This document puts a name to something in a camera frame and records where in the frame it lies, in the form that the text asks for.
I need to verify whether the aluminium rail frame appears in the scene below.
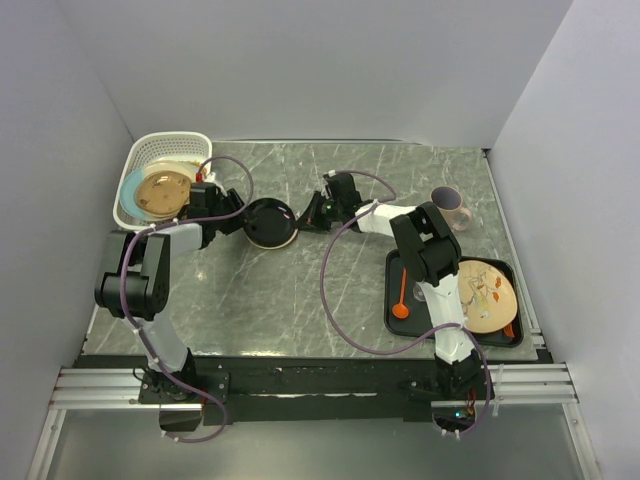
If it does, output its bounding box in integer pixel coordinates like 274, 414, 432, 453
27, 324, 601, 480

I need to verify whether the cream plate with black patch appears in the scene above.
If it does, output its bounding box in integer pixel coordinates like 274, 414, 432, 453
247, 234, 297, 250

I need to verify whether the glossy black round plate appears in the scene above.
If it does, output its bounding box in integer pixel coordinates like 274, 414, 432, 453
243, 197, 298, 245

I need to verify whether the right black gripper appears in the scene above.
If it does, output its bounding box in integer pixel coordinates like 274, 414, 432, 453
295, 192, 343, 233

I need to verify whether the clear plastic cup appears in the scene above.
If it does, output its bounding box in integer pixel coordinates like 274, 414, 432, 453
413, 284, 426, 302

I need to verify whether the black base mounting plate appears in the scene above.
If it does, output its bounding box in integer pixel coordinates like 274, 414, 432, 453
138, 357, 494, 425

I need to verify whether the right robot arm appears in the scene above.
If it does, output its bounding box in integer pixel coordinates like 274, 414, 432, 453
296, 170, 483, 398

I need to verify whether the tan oval plate on tray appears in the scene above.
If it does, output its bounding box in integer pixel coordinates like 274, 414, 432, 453
458, 259, 518, 334

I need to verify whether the white perforated plastic bin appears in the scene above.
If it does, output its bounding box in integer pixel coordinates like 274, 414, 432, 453
112, 131, 213, 231

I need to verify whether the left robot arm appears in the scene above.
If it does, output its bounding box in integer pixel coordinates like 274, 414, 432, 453
94, 183, 246, 402

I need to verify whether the yellow round plate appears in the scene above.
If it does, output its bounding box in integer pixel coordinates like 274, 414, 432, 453
142, 160, 199, 182

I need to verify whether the pink mug purple inside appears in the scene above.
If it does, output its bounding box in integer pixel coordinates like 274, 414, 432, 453
430, 186, 473, 232

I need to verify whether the black plastic tray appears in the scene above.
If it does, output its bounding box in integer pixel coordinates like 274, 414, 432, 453
383, 250, 524, 348

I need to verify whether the cream plate with blue leaves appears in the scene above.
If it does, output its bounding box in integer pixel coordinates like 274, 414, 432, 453
119, 168, 150, 221

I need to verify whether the orange plastic spoon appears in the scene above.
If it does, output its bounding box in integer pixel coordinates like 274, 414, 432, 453
391, 269, 410, 320

